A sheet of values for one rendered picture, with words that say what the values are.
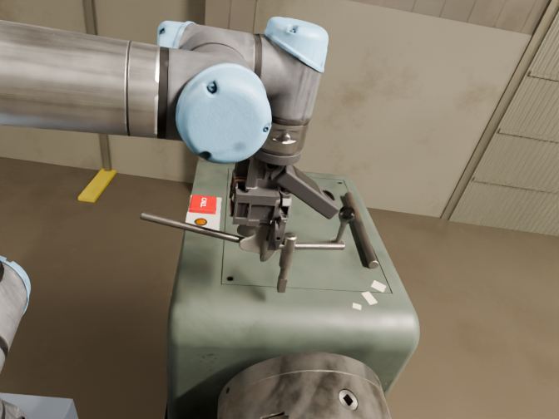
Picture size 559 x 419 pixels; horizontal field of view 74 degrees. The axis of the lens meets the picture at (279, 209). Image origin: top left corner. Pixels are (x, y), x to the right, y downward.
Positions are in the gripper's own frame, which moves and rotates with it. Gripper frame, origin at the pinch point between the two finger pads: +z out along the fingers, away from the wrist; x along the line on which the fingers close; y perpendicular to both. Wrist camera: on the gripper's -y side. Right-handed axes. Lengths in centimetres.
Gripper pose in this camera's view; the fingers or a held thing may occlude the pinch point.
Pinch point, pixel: (267, 253)
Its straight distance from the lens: 63.0
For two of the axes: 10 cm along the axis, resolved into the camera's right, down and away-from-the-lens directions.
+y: -9.7, -0.5, -2.5
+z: -1.8, 8.2, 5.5
